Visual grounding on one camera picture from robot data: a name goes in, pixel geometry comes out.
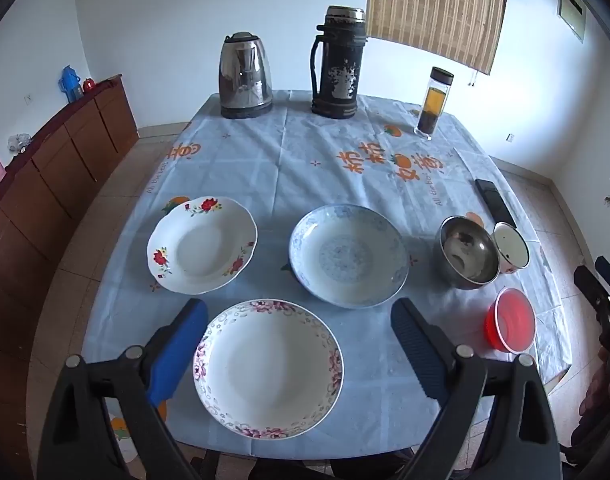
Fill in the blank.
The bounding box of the red flower white plate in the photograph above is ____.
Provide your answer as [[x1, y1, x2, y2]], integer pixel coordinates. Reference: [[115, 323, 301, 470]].
[[146, 196, 259, 295]]

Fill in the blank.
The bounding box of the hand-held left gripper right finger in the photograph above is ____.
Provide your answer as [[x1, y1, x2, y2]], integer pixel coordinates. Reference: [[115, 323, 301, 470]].
[[390, 298, 563, 480]]

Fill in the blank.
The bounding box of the blue thermos jug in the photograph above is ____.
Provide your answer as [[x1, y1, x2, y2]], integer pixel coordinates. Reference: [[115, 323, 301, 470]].
[[59, 65, 83, 103]]

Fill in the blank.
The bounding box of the stainless steel electric kettle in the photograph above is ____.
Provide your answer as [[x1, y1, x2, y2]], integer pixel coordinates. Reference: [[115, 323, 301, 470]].
[[217, 31, 274, 120]]

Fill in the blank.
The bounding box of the stainless steel bowl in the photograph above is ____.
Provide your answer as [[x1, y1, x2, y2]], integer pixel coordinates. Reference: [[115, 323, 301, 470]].
[[438, 216, 501, 291]]

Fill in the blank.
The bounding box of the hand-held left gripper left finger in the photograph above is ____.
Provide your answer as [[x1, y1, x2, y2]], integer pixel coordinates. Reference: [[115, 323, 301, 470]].
[[37, 298, 208, 480]]

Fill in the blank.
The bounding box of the person's right hand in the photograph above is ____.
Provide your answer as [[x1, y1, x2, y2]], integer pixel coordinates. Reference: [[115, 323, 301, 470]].
[[580, 355, 610, 417]]

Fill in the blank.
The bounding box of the glass tea bottle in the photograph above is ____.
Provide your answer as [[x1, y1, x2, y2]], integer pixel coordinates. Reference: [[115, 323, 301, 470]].
[[414, 66, 454, 141]]

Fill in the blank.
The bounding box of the wall electrical box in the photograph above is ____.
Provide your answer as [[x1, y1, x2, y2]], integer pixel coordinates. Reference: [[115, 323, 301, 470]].
[[556, 0, 586, 43]]

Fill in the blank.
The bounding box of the black worn thermos flask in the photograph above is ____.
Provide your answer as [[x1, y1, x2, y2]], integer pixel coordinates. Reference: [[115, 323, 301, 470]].
[[310, 5, 367, 118]]

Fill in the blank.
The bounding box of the black smartphone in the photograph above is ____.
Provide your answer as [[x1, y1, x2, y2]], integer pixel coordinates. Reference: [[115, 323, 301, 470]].
[[474, 178, 517, 231]]

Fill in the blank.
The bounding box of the light blue printed tablecloth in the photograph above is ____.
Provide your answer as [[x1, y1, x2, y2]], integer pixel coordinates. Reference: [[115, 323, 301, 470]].
[[80, 89, 573, 461]]

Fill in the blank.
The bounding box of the blue patterned plate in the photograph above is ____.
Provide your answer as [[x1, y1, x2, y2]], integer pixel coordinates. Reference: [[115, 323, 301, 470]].
[[289, 204, 410, 309]]

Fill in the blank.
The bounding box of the brown wooden sideboard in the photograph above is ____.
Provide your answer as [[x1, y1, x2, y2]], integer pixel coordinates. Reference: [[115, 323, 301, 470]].
[[0, 74, 140, 480]]

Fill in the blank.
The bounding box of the white enamel bowl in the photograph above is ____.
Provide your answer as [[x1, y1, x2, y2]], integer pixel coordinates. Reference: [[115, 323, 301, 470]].
[[492, 222, 530, 275]]

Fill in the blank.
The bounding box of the pink flower rimmed plate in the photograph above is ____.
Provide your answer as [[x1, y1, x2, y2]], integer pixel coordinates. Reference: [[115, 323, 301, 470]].
[[193, 299, 344, 440]]

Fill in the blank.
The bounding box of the bamboo window blind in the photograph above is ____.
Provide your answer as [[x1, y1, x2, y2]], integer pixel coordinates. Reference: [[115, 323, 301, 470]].
[[365, 0, 512, 75]]

